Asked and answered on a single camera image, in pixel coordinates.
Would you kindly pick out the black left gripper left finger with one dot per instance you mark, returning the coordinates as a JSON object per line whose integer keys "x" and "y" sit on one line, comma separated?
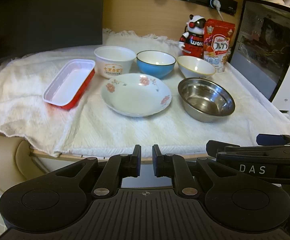
{"x": 116, "y": 169}

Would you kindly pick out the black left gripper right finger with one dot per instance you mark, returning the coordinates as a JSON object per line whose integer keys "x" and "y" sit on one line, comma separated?
{"x": 174, "y": 167}

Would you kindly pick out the stainless steel bowl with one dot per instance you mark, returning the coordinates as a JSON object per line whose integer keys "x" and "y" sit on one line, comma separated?
{"x": 205, "y": 100}

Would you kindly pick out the red white rectangular tray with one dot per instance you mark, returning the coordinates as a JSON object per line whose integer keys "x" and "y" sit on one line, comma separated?
{"x": 69, "y": 84}

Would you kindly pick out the white yellow-rimmed bowl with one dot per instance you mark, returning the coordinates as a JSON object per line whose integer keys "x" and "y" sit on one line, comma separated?
{"x": 195, "y": 67}

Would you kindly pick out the blue ceramic bowl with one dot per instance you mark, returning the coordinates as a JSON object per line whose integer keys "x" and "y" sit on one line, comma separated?
{"x": 155, "y": 63}

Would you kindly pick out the white paper bowl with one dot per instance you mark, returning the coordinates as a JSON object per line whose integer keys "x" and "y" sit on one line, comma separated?
{"x": 112, "y": 61}

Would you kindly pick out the white floral plate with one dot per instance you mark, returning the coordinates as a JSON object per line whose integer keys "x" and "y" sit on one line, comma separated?
{"x": 136, "y": 95}

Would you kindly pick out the microwave oven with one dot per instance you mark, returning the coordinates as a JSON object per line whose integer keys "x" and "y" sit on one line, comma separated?
{"x": 261, "y": 51}

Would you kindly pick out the beige chair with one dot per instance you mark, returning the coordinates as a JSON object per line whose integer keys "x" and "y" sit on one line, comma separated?
{"x": 16, "y": 164}

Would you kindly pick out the red white robot toy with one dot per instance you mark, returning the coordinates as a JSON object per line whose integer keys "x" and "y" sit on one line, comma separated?
{"x": 191, "y": 42}

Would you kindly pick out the red cereal bag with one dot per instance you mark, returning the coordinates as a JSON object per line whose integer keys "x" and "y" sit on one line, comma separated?
{"x": 217, "y": 37}

